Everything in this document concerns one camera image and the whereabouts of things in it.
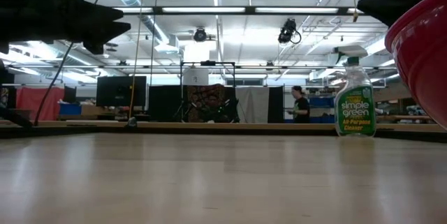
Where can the person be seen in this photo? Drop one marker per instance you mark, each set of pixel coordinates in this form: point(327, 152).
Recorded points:
point(301, 107)

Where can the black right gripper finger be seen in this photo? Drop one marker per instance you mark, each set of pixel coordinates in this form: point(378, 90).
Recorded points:
point(391, 6)

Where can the blue storage bin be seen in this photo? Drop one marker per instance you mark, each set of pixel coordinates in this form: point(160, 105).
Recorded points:
point(70, 109)

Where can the narrow black curtain panel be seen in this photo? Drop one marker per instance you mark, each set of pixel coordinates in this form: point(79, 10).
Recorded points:
point(276, 104)

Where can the patterned hanging cloth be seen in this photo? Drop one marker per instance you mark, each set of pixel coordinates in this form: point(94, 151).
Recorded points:
point(207, 98)

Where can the shelf with blue bins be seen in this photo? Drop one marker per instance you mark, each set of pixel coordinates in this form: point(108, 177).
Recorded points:
point(321, 102)

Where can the black background robot arm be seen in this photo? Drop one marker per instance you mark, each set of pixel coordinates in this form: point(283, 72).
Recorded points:
point(229, 110)

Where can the red cloth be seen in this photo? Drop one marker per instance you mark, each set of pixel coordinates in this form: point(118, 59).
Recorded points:
point(35, 102)

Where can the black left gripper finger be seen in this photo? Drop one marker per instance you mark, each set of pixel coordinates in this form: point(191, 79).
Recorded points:
point(101, 14)
point(104, 31)

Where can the cardboard box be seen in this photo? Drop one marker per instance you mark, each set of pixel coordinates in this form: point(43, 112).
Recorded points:
point(93, 109)

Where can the round black ceiling camera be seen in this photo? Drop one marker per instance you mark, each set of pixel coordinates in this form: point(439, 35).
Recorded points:
point(200, 35)

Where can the white hanging cloth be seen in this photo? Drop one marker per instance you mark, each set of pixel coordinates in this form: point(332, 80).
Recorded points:
point(252, 104)

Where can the black overhead frame bar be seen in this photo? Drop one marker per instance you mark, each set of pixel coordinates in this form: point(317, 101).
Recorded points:
point(227, 13)

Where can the large red bowl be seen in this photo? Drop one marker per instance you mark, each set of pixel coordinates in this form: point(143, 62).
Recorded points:
point(426, 60)

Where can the black monitor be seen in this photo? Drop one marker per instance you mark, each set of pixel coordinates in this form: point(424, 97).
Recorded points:
point(121, 91)

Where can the green cleaner spray bottle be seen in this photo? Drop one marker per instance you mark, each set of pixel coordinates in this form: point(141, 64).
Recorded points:
point(355, 112)

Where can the black metal stand frame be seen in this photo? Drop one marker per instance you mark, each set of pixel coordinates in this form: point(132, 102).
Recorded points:
point(181, 91)

